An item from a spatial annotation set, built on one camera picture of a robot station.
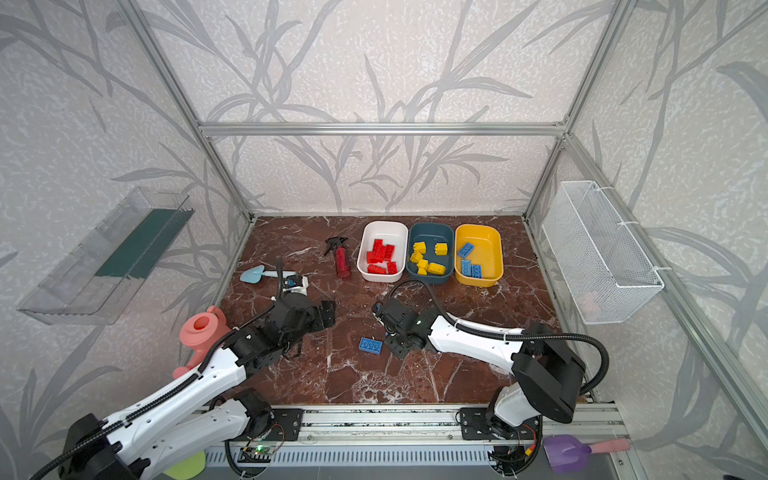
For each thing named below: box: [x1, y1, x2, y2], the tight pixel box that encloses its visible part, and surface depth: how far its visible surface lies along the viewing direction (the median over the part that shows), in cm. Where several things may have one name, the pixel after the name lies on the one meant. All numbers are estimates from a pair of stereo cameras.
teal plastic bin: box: [406, 222, 455, 285], surface depth 110 cm
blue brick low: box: [358, 337, 383, 355], surface depth 88 cm
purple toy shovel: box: [543, 434, 632, 473], surface depth 71 cm
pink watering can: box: [172, 306, 232, 379], surface depth 80 cm
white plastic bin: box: [357, 220, 409, 283], surface depth 112 cm
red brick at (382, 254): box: [377, 245, 388, 263], surface depth 106 cm
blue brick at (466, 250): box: [458, 242, 475, 259], surface depth 109 cm
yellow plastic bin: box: [454, 224, 504, 287], surface depth 109 cm
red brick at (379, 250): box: [368, 238, 387, 259], surface depth 107 cm
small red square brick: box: [366, 251, 380, 263], surface depth 106 cm
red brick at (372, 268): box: [367, 264, 387, 274], surface depth 104 cm
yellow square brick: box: [413, 241, 427, 254], surface depth 110 cm
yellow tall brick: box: [434, 242, 448, 256], surface depth 110 cm
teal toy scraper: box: [240, 264, 278, 284], surface depth 104 cm
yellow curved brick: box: [427, 262, 447, 275], surface depth 104 cm
